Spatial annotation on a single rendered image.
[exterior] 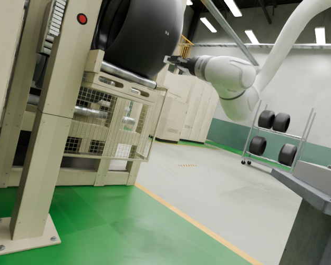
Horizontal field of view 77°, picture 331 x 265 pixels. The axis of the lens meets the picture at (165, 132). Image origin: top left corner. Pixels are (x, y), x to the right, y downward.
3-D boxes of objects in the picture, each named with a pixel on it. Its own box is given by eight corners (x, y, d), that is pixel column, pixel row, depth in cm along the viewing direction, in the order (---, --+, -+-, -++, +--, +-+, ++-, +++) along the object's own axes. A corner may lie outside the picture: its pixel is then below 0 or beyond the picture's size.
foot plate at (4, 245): (-9, 256, 86) (-8, 252, 86) (-10, 220, 106) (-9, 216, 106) (60, 243, 104) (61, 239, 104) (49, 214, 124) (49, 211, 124)
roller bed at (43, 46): (40, 51, 117) (52, -2, 115) (35, 52, 128) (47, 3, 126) (75, 64, 131) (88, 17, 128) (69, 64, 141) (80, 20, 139)
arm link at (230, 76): (198, 68, 71) (209, 95, 80) (236, 76, 60) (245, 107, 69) (218, 47, 73) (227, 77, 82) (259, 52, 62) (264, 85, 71)
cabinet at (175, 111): (159, 141, 573) (172, 97, 563) (145, 135, 608) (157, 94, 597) (178, 143, 643) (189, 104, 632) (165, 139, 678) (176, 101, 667)
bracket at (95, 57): (93, 71, 89) (99, 48, 88) (66, 69, 118) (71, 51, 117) (100, 74, 91) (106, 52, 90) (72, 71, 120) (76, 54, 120)
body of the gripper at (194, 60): (211, 61, 82) (195, 59, 89) (198, 52, 76) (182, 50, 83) (204, 80, 83) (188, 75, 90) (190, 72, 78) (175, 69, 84)
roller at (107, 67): (93, 69, 95) (98, 64, 92) (94, 60, 97) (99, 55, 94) (152, 91, 119) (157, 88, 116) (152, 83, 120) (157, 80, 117)
